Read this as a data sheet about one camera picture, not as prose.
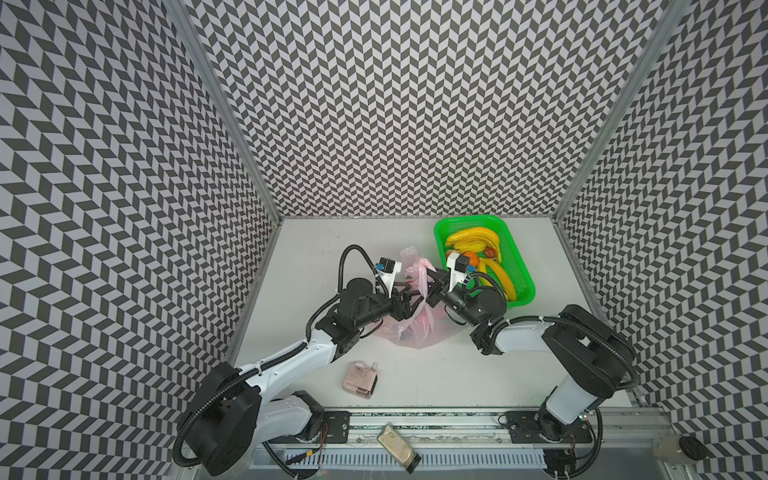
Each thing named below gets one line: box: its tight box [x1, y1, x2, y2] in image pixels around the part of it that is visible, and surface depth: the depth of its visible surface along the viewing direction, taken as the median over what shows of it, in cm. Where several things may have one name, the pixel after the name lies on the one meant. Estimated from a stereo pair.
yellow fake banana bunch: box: [446, 227, 517, 302], surface depth 104 cm
